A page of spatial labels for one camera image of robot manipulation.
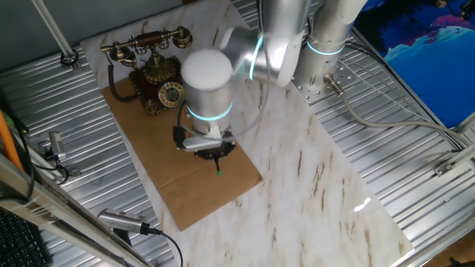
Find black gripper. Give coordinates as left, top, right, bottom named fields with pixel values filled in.
left=192, top=142, right=238, bottom=161

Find brown phone handset cord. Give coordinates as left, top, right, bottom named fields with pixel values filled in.
left=107, top=62, right=141, bottom=103

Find brown cardboard sheet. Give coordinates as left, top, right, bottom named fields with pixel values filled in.
left=79, top=0, right=415, bottom=267
left=100, top=76, right=264, bottom=232

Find orange pole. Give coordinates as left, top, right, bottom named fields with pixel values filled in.
left=0, top=111, right=24, bottom=171

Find black keyboard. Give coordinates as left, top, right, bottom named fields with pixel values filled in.
left=0, top=207, right=49, bottom=267

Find blue painted mat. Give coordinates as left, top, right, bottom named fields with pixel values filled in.
left=354, top=0, right=475, bottom=129

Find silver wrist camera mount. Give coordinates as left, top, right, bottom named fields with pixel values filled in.
left=173, top=125, right=235, bottom=153

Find black camera cable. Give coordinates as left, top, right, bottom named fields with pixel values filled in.
left=148, top=226, right=185, bottom=267

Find silver ribbed camera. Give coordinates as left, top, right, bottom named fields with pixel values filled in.
left=96, top=208, right=151, bottom=237

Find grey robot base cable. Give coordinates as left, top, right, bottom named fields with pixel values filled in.
left=323, top=73, right=472, bottom=149

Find aluminium frame rail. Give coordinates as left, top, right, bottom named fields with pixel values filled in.
left=0, top=154, right=149, bottom=267

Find slim aluminium post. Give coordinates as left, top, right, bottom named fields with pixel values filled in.
left=31, top=0, right=81, bottom=71

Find small metal corner bracket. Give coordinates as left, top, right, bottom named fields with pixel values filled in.
left=433, top=162, right=456, bottom=177

